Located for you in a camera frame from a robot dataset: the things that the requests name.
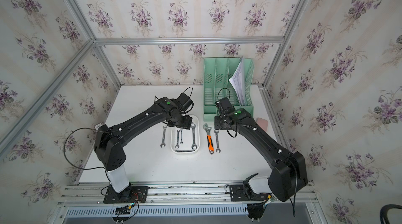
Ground silver end wrench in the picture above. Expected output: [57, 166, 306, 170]
[214, 129, 221, 153]

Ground white plastic storage tray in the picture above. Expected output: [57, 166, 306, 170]
[168, 115, 201, 155]

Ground thin silver wrench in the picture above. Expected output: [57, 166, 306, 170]
[175, 130, 181, 150]

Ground orange handled adjustable wrench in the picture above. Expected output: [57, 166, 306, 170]
[203, 123, 214, 154]

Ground small silver wrench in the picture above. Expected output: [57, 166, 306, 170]
[160, 126, 167, 148]

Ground large silver combination wrench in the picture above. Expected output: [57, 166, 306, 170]
[191, 123, 197, 151]

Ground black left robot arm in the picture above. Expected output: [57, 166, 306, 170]
[94, 93, 194, 194]

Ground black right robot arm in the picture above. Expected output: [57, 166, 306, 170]
[215, 108, 308, 202]

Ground red white card box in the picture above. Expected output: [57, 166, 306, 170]
[94, 123, 103, 130]

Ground pink sponge pad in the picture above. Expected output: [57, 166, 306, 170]
[256, 118, 269, 132]

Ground white papers in organizer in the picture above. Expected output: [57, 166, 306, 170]
[229, 57, 246, 105]

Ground green desk file organizer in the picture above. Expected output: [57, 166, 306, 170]
[203, 57, 254, 122]

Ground black chair edge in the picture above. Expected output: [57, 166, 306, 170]
[379, 203, 402, 224]

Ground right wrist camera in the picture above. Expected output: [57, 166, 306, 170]
[215, 97, 236, 117]

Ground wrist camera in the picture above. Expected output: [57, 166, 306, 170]
[215, 97, 236, 117]
[175, 93, 194, 114]

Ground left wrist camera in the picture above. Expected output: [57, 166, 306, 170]
[175, 93, 194, 114]

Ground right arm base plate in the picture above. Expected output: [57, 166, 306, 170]
[225, 184, 272, 202]

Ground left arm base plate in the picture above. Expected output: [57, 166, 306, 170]
[103, 186, 149, 204]

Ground aluminium rail frame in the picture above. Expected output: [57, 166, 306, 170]
[56, 180, 318, 215]

